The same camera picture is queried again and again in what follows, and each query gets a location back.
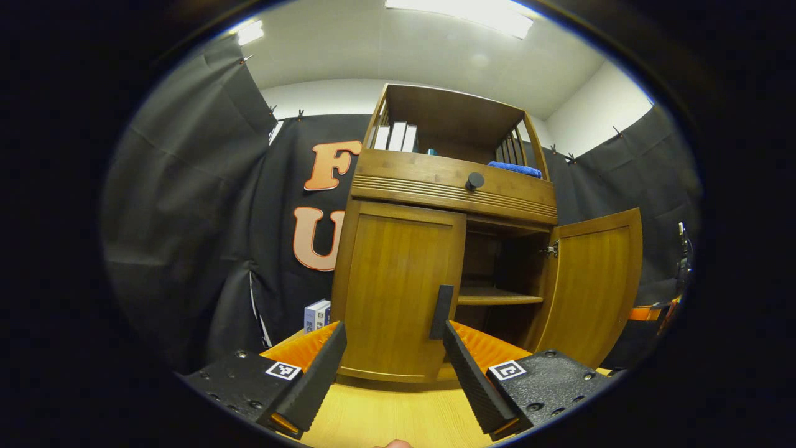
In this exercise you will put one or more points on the wooden inner cabinet shelf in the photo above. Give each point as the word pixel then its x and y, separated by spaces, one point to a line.
pixel 497 299

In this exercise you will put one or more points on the wooden ribbed cabinet drawer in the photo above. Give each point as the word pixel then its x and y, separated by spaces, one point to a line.
pixel 423 180

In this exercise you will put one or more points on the black backdrop cloth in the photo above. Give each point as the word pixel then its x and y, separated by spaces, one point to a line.
pixel 186 218

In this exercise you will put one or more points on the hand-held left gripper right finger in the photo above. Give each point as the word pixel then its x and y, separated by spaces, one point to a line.
pixel 476 379

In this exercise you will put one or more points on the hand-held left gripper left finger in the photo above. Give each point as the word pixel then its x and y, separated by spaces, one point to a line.
pixel 317 379

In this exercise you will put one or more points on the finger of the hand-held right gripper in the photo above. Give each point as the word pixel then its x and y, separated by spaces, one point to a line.
pixel 643 313

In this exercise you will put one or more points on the white and blue carton box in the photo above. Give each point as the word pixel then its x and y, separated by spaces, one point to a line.
pixel 316 315

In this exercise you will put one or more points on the round black drawer knob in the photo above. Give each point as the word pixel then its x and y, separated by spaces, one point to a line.
pixel 474 181

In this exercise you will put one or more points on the wooden double-door shoe cabinet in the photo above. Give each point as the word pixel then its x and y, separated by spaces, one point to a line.
pixel 398 292

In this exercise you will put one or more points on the blue folded towel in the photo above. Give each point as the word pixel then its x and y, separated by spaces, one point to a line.
pixel 515 169

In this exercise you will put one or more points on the wooden cabinet door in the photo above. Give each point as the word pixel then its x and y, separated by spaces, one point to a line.
pixel 594 292
pixel 395 292

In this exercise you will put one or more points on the silver door hinge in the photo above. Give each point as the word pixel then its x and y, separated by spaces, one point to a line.
pixel 551 249

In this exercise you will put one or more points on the long ceiling light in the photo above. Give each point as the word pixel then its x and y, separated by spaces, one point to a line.
pixel 250 32

